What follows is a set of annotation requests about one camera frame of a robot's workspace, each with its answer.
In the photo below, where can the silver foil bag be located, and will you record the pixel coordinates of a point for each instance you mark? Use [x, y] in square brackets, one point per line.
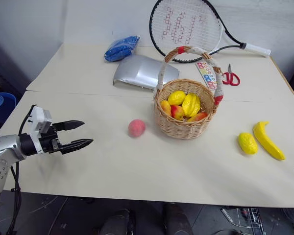
[142, 71]

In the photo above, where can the orange yellow peach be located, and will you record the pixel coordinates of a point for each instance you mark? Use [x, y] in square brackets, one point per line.
[165, 106]

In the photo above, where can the red yellow apple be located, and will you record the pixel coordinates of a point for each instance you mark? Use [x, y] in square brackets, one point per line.
[177, 112]

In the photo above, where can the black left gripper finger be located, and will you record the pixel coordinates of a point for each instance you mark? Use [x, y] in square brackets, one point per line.
[76, 145]
[69, 124]

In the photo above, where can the colourful sticker sheet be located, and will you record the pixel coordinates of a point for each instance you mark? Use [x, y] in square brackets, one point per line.
[207, 73]

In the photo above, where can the dark rounded shape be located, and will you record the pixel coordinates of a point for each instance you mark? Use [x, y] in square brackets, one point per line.
[116, 222]

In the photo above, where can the blue mesh bag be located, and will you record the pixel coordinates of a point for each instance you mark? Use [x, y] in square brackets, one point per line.
[121, 49]

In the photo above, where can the black white tennis racket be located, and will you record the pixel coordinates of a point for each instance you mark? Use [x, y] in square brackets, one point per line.
[223, 27]

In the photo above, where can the round yellow lemon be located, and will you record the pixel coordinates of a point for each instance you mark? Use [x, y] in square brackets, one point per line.
[176, 98]

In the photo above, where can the yellow starfruit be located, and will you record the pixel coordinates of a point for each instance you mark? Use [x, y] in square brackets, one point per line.
[191, 105]

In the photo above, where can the oblong yellow lemon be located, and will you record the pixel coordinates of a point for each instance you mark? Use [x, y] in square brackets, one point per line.
[247, 144]

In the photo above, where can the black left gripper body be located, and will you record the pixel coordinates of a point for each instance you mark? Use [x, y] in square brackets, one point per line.
[50, 142]

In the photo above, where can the blue plastic bucket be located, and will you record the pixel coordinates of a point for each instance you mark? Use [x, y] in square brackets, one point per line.
[1, 105]

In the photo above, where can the yellow banana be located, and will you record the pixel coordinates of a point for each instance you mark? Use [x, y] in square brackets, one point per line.
[267, 142]

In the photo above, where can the red orange mango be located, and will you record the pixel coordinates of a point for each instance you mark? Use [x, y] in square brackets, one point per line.
[198, 117]

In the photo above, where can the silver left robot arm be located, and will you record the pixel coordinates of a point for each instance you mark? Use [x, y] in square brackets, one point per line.
[5, 147]

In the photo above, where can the pink peach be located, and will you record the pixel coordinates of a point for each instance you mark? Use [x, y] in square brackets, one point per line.
[136, 127]

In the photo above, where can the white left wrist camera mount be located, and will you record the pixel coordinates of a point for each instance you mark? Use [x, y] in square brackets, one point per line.
[38, 117]

